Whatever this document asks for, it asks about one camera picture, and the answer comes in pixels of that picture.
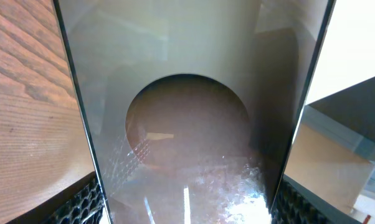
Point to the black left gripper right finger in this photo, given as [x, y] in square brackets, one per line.
[294, 204]

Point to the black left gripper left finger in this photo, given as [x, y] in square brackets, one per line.
[80, 203]

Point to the cardboard box in background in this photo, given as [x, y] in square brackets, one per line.
[327, 169]

